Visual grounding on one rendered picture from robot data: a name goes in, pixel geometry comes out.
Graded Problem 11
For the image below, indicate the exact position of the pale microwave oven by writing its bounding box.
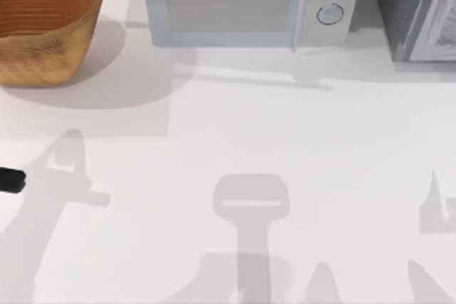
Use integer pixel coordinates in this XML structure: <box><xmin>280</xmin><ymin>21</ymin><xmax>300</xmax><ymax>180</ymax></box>
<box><xmin>139</xmin><ymin>0</ymin><xmax>367</xmax><ymax>51</ymax></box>

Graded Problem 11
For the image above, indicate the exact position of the round microwave knob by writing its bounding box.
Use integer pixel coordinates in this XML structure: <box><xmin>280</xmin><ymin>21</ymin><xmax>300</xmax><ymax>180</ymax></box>
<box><xmin>316</xmin><ymin>2</ymin><xmax>346</xmax><ymax>26</ymax></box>

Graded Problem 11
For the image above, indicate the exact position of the microwave door handle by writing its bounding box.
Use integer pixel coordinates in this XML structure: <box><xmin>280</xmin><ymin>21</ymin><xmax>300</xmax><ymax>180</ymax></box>
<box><xmin>291</xmin><ymin>0</ymin><xmax>309</xmax><ymax>53</ymax></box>

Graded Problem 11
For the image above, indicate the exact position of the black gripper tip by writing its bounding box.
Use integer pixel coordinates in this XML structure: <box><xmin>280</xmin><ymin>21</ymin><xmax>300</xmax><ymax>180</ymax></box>
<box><xmin>0</xmin><ymin>167</ymin><xmax>27</xmax><ymax>194</ymax></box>

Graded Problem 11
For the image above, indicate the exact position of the microwave door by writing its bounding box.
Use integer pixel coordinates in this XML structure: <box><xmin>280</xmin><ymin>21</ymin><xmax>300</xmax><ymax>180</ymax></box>
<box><xmin>140</xmin><ymin>0</ymin><xmax>315</xmax><ymax>48</ymax></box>

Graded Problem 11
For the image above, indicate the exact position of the brown woven basket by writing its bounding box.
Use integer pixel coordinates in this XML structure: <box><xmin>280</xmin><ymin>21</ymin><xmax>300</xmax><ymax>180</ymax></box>
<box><xmin>0</xmin><ymin>0</ymin><xmax>104</xmax><ymax>88</ymax></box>

